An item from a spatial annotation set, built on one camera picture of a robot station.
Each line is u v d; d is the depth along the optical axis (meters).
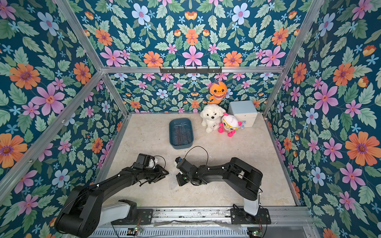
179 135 1.05
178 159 0.80
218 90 0.97
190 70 0.93
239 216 0.73
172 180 0.86
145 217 0.73
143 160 0.72
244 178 0.46
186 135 1.05
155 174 0.77
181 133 1.07
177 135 1.05
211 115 0.96
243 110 1.02
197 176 0.66
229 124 0.94
